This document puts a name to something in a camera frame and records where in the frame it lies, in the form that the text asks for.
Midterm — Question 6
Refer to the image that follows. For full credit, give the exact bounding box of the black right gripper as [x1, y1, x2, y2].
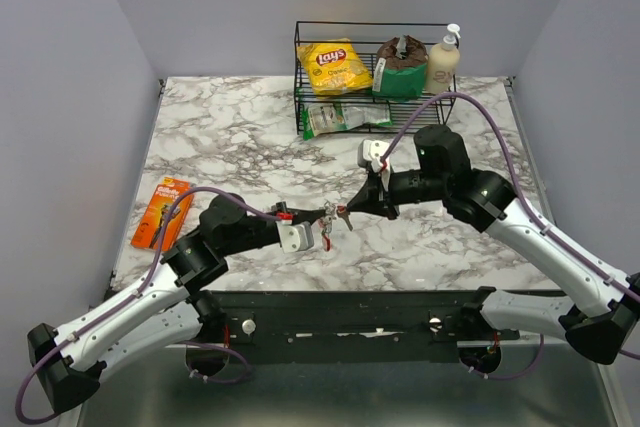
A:
[346, 165, 448, 220]

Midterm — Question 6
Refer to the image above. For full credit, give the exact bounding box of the lone key with red tag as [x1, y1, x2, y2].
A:
[336, 205, 354, 231]

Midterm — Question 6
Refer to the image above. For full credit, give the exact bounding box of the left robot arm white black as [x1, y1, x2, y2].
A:
[27, 190, 328, 415]

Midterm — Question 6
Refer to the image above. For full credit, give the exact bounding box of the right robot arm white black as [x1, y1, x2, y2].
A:
[346, 125, 639, 365]

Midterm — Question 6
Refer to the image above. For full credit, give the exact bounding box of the green white snack packet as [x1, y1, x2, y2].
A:
[301, 102, 392, 140]

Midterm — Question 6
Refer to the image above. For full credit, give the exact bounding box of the green brown coffee bag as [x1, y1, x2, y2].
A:
[371, 35, 428, 100]

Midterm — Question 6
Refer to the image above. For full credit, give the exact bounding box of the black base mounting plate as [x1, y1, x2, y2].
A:
[102, 286, 586, 363]

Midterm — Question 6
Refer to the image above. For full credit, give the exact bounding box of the yellow Lays chips bag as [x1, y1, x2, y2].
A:
[296, 38, 373, 97]

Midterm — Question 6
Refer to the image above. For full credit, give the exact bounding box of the orange Gillette razor box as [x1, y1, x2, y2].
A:
[130, 177, 193, 252]

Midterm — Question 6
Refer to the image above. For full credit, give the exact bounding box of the cream pump lotion bottle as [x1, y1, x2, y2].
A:
[425, 23, 460, 95]

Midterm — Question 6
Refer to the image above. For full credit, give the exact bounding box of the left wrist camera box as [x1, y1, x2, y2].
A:
[277, 221, 314, 253]

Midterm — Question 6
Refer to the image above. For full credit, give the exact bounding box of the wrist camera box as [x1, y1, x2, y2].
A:
[357, 140, 390, 173]
[277, 221, 314, 253]

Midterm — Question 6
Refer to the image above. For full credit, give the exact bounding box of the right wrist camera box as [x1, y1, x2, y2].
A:
[357, 140, 390, 173]

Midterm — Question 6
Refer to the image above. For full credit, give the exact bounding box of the black wire rack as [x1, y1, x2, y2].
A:
[293, 20, 455, 140]

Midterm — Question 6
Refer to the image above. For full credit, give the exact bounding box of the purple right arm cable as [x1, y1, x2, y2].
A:
[379, 91, 640, 381]

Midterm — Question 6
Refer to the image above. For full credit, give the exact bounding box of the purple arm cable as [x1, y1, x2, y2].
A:
[14, 186, 294, 423]
[379, 91, 640, 381]

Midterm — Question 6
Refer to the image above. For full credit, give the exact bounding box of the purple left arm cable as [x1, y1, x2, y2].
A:
[14, 186, 294, 423]

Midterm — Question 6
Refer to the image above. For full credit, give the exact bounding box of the aluminium frame rail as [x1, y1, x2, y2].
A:
[78, 302, 612, 349]

